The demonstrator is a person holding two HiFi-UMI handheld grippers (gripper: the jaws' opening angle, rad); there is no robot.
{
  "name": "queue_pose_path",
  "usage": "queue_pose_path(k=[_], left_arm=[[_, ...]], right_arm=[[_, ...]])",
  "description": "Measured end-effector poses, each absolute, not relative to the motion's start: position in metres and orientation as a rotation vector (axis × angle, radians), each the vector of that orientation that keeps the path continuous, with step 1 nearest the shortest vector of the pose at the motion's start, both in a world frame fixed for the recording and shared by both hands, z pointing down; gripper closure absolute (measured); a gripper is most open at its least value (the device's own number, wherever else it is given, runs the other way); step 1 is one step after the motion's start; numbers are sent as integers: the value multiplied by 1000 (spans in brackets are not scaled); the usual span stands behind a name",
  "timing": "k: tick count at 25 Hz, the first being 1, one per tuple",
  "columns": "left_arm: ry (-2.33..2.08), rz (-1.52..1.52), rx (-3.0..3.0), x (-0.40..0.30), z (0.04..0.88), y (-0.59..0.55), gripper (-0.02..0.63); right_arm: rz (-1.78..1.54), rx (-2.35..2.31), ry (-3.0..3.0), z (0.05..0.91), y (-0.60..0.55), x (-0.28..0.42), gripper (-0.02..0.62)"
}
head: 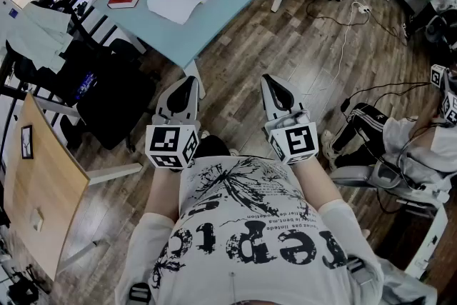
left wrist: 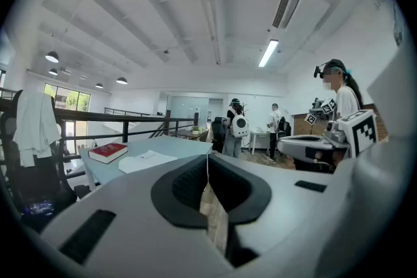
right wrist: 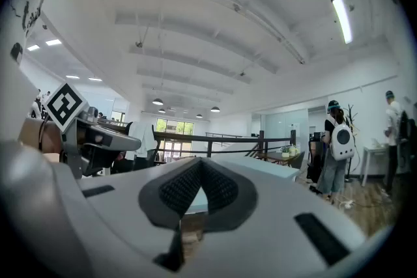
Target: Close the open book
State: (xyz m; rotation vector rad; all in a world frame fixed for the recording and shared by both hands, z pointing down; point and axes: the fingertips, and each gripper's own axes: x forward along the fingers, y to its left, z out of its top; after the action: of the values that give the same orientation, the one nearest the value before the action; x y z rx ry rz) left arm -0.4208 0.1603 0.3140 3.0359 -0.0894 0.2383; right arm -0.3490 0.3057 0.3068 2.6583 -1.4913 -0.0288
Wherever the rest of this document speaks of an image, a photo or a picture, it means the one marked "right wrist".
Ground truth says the white side table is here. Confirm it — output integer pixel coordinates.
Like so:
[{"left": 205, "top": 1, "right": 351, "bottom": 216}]
[{"left": 361, "top": 145, "right": 392, "bottom": 187}]

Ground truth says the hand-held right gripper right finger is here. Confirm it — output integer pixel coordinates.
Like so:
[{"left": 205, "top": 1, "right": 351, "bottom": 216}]
[{"left": 184, "top": 156, "right": 367, "bottom": 278}]

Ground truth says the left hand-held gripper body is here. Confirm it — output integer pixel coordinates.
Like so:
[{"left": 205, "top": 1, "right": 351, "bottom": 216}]
[{"left": 44, "top": 83, "right": 121, "bottom": 180}]

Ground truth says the white jacket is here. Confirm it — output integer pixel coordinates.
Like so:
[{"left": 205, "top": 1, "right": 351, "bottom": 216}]
[{"left": 125, "top": 121, "right": 158, "bottom": 161}]

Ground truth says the fluorescent tube light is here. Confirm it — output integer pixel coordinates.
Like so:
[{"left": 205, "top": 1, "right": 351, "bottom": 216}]
[{"left": 330, "top": 0, "right": 354, "bottom": 45}]

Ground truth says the small wooden table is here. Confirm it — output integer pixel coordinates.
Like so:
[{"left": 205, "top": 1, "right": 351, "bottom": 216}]
[{"left": 255, "top": 151, "right": 306, "bottom": 169}]

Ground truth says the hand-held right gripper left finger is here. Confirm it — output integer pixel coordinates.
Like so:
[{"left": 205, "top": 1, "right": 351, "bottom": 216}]
[{"left": 79, "top": 156, "right": 202, "bottom": 278}]

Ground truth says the black metal railing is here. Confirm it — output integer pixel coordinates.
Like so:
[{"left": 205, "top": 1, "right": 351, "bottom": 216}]
[{"left": 97, "top": 118, "right": 297, "bottom": 160}]

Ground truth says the white round-window backpack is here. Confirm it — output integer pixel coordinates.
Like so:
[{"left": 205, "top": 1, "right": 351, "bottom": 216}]
[{"left": 330, "top": 122, "right": 356, "bottom": 162}]

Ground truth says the black office chair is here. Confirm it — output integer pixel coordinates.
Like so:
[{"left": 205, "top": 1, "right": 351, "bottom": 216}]
[{"left": 110, "top": 122, "right": 160, "bottom": 175}]

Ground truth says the potted green plant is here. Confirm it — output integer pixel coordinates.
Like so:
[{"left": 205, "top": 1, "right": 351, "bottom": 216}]
[{"left": 280, "top": 145, "right": 299, "bottom": 159}]

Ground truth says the person's left forearm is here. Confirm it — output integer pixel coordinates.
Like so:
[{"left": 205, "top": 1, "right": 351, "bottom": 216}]
[{"left": 18, "top": 117, "right": 63, "bottom": 154}]

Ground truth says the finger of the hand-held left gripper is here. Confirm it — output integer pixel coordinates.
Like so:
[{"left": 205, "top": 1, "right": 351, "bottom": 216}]
[{"left": 83, "top": 124, "right": 142, "bottom": 152}]

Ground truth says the black coat rack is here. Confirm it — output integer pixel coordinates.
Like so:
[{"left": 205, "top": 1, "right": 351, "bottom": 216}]
[{"left": 344, "top": 104, "right": 360, "bottom": 183}]

